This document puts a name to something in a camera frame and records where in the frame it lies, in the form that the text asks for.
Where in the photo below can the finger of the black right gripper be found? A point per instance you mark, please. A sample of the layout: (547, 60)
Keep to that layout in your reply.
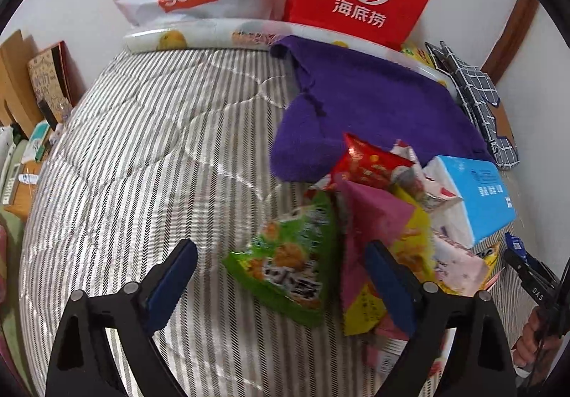
(533, 283)
(515, 244)

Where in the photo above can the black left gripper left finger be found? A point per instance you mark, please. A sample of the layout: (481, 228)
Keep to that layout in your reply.
(81, 361)

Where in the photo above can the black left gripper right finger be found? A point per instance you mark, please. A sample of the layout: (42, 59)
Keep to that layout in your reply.
(479, 362)

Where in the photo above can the blue tissue pack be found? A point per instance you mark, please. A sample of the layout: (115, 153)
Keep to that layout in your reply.
(485, 206)

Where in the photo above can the pale pink sachet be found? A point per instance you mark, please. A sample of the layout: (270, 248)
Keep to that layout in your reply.
(458, 270)

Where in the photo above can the white red character snack packet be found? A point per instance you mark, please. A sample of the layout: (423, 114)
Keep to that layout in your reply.
(386, 343)

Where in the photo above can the white pink snack packet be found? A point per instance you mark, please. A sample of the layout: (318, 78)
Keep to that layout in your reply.
(431, 195)

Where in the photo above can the pink yellow snack packet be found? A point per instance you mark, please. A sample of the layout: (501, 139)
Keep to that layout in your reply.
(395, 219)

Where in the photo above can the green snack packet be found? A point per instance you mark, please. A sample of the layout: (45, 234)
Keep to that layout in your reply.
(287, 265)

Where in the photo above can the right hand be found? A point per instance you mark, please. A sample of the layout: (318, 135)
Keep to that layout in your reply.
(525, 350)

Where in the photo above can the blue plaid folded cloth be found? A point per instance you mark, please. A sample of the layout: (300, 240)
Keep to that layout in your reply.
(480, 100)

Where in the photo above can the wooden nightstand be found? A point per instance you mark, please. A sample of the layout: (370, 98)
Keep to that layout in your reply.
(24, 192)

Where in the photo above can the yellow chips bag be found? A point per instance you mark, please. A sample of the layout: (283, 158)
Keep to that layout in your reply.
(418, 54)

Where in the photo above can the white teal tube box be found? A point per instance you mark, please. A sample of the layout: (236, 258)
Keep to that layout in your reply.
(35, 142)

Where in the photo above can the striped quilted mattress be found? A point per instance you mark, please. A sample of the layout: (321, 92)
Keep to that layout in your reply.
(166, 146)

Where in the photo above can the white remote control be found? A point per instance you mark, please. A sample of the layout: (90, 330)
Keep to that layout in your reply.
(14, 168)

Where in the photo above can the purple towel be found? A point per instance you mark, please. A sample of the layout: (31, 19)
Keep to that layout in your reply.
(340, 91)

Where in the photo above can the patterned book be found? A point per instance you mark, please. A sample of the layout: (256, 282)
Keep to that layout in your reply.
(50, 80)

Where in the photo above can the rolled fruit print mat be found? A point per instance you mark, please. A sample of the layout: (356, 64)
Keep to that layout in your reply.
(259, 35)

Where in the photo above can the brown wooden door frame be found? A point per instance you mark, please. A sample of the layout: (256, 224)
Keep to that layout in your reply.
(511, 39)

